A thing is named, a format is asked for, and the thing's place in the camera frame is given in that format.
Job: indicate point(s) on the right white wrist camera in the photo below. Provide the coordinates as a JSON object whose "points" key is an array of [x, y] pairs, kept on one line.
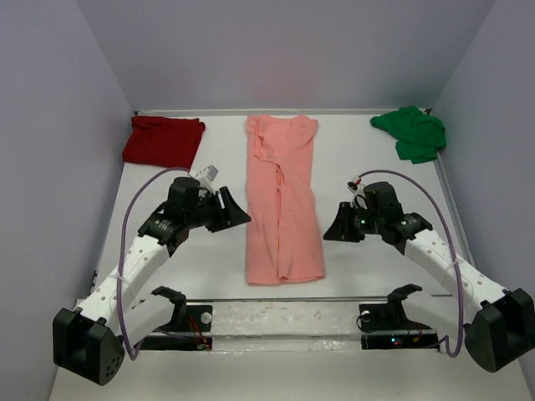
{"points": [[356, 188]]}

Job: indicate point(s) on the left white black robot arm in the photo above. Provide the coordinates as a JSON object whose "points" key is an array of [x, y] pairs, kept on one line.
{"points": [[93, 339]]}

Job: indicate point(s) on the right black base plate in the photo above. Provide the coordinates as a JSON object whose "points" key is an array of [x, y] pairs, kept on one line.
{"points": [[383, 329]]}

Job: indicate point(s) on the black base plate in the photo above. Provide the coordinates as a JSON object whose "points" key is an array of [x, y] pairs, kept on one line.
{"points": [[191, 334], [383, 329]]}

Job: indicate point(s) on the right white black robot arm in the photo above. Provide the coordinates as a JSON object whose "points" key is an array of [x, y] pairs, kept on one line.
{"points": [[495, 325]]}

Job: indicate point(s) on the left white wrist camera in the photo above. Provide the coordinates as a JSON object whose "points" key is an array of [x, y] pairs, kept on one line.
{"points": [[205, 176]]}

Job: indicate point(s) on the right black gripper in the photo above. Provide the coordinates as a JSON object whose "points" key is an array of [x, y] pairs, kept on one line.
{"points": [[340, 229]]}

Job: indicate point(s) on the green crumpled t shirt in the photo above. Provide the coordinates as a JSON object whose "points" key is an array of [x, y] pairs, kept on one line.
{"points": [[419, 136]]}

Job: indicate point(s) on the pink t shirt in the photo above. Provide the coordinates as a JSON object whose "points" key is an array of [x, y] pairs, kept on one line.
{"points": [[283, 240]]}

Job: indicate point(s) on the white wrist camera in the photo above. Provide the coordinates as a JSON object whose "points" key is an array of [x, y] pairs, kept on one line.
{"points": [[205, 176], [356, 188]]}

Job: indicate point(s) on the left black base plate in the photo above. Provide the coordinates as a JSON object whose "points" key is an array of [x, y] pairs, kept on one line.
{"points": [[191, 334]]}

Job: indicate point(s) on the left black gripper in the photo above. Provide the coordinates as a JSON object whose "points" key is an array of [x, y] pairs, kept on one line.
{"points": [[230, 215]]}

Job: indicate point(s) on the red folded t shirt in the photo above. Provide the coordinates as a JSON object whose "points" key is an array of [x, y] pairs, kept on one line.
{"points": [[163, 142]]}

